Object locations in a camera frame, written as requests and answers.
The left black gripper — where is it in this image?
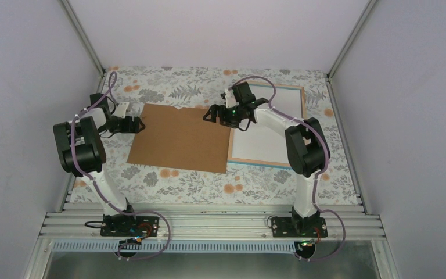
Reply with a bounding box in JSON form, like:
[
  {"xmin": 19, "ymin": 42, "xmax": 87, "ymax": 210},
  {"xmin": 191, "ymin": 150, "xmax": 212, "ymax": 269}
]
[{"xmin": 99, "ymin": 116, "xmax": 145, "ymax": 134}]

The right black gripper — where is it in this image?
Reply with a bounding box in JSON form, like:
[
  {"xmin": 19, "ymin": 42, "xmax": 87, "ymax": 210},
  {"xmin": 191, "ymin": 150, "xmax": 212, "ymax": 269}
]
[{"xmin": 204, "ymin": 104, "xmax": 244, "ymax": 129}]

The brown backing board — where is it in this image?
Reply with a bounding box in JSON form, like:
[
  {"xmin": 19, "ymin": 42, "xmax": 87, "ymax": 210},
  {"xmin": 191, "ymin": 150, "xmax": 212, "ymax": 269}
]
[{"xmin": 127, "ymin": 104, "xmax": 230, "ymax": 174}]

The teal wooden picture frame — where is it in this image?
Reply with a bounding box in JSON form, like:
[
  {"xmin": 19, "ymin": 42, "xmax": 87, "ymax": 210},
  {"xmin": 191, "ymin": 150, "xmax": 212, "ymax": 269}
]
[{"xmin": 226, "ymin": 81, "xmax": 308, "ymax": 169}]

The printed photo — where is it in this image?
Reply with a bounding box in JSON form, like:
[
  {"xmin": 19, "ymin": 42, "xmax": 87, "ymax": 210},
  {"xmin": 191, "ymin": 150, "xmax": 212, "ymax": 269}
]
[{"xmin": 232, "ymin": 86, "xmax": 304, "ymax": 164}]

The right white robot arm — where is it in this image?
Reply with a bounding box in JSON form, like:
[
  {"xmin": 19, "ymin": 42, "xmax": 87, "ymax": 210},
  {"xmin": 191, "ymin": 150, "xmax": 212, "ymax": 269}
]
[{"xmin": 203, "ymin": 80, "xmax": 330, "ymax": 237}]

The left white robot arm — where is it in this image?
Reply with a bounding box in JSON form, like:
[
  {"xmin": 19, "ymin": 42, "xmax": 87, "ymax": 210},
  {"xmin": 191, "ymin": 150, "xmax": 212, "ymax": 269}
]
[{"xmin": 53, "ymin": 93, "xmax": 145, "ymax": 236}]

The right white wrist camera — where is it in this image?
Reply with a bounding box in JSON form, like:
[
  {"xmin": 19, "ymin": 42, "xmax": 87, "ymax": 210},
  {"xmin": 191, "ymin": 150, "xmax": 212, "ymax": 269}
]
[{"xmin": 221, "ymin": 88, "xmax": 238, "ymax": 108}]

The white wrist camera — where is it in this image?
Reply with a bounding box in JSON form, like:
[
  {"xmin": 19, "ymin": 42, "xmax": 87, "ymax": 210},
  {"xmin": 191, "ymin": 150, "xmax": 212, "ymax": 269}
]
[
  {"xmin": 111, "ymin": 102, "xmax": 143, "ymax": 118},
  {"xmin": 221, "ymin": 88, "xmax": 238, "ymax": 108}
]

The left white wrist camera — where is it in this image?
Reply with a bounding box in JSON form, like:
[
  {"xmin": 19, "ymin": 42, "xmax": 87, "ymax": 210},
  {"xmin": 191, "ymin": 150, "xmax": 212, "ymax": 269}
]
[{"xmin": 111, "ymin": 102, "xmax": 143, "ymax": 118}]

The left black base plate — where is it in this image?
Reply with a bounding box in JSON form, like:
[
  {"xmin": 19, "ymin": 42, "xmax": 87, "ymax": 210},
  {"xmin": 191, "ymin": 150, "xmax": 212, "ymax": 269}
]
[{"xmin": 100, "ymin": 215, "xmax": 160, "ymax": 238}]

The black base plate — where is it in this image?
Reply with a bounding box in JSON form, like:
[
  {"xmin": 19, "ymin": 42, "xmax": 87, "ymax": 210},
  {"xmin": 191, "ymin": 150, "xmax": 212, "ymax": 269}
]
[
  {"xmin": 100, "ymin": 215, "xmax": 160, "ymax": 238},
  {"xmin": 271, "ymin": 217, "xmax": 329, "ymax": 238}
]

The aluminium rail frame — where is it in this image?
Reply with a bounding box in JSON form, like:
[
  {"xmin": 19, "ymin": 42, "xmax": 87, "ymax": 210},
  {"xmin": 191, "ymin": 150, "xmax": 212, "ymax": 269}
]
[{"xmin": 23, "ymin": 0, "xmax": 401, "ymax": 279}]

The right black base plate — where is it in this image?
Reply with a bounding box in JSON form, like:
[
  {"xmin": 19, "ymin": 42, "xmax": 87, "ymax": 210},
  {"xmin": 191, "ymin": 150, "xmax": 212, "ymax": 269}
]
[{"xmin": 271, "ymin": 217, "xmax": 329, "ymax": 238}]

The slotted cable duct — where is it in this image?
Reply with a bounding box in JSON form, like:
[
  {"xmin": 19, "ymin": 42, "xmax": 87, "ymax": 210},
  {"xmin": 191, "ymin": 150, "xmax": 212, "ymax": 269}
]
[{"xmin": 51, "ymin": 239, "xmax": 295, "ymax": 254}]

